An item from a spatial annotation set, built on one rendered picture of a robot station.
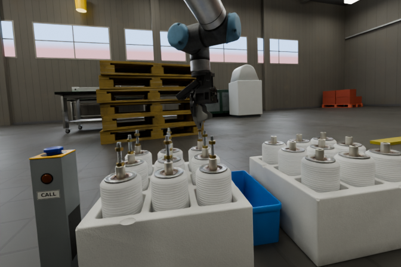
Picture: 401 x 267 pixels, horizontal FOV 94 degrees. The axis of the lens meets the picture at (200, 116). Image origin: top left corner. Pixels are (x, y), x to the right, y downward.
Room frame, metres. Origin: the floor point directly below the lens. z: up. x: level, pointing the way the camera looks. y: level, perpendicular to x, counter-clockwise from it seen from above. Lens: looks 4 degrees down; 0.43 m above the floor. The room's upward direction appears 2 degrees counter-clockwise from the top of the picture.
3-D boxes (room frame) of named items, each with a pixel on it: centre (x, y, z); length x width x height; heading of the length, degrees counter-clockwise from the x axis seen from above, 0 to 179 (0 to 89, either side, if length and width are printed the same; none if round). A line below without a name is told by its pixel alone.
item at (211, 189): (0.49, -0.03, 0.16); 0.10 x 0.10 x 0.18
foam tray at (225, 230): (0.59, 0.11, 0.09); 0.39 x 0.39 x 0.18; 8
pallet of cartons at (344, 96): (9.13, -6.94, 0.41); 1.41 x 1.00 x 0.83; 16
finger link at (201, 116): (0.70, 0.00, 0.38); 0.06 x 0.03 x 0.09; 62
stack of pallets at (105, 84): (2.84, 0.73, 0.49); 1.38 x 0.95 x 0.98; 112
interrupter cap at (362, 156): (0.55, -0.46, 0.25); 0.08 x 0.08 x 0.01
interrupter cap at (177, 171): (0.47, 0.09, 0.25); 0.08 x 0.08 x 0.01
